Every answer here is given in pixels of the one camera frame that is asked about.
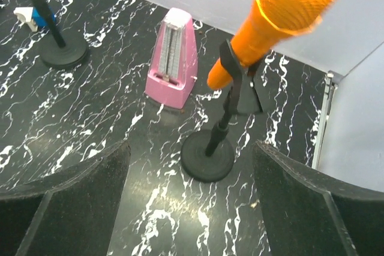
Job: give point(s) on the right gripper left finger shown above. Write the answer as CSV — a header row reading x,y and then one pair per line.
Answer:
x,y
70,212

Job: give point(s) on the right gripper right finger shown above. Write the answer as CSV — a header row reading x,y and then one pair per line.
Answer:
x,y
307,212

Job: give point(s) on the black round-base mic stand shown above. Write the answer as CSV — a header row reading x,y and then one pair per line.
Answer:
x,y
60,50

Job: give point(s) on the orange microphone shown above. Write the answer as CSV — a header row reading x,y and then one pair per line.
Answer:
x,y
272,21

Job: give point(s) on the pink metronome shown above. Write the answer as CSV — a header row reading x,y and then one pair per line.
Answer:
x,y
174,65

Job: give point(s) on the blue and white block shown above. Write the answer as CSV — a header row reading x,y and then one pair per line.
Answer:
x,y
30,17

